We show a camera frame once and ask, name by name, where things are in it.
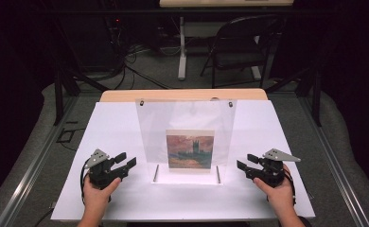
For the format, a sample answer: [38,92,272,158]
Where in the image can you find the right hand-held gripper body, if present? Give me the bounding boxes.
[255,148,302,189]

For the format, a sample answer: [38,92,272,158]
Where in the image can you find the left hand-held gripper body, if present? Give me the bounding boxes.
[83,148,126,190]

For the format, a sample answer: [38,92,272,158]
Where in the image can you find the clear acrylic picture frame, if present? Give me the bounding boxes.
[134,98,237,185]

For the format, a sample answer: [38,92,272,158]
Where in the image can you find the person's left hand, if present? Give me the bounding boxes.
[82,175,123,210]

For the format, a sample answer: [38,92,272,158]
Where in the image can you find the person's right hand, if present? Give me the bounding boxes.
[253,171,296,218]

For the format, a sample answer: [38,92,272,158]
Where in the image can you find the white board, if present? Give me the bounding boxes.
[50,99,316,221]

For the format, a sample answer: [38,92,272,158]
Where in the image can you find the landscape painting print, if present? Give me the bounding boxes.
[166,129,216,173]

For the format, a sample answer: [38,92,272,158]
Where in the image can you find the wooden table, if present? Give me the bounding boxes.
[99,88,269,103]

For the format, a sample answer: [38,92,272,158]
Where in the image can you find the black metal stand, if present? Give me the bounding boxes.
[39,0,110,127]
[264,61,323,128]

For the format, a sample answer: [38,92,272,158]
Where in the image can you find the black folding chair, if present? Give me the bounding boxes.
[200,14,285,89]

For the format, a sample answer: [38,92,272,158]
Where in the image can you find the white-legged desk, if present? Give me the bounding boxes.
[159,0,294,81]

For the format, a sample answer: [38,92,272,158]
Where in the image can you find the dark computer tower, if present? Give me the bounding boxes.
[78,12,127,72]

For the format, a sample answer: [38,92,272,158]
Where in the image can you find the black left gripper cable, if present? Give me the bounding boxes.
[79,158,91,204]

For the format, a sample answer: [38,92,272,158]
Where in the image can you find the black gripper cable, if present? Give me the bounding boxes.
[79,158,91,204]
[282,167,298,206]

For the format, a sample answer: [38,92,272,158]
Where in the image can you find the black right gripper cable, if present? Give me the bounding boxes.
[282,167,298,206]

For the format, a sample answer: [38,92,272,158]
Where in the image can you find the aluminium rail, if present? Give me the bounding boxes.
[0,94,79,227]
[299,94,365,227]

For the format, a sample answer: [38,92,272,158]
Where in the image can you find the black floor cables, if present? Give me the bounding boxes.
[110,44,174,91]

